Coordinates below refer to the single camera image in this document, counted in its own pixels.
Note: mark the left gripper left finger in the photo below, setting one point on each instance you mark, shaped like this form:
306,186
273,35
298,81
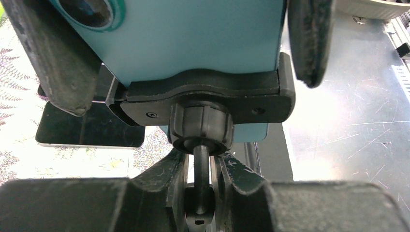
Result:
86,205

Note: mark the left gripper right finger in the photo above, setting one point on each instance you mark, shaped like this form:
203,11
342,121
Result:
304,208

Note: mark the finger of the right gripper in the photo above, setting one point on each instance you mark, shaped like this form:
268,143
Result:
310,27
66,66

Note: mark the black phone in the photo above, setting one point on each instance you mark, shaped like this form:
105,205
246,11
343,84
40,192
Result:
98,127

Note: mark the teal phone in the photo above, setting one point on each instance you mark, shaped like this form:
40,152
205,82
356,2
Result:
172,58

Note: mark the black tripod stand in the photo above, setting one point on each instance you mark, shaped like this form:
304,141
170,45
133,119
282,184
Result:
200,183

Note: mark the floral patterned mat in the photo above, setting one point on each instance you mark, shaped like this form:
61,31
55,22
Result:
21,109

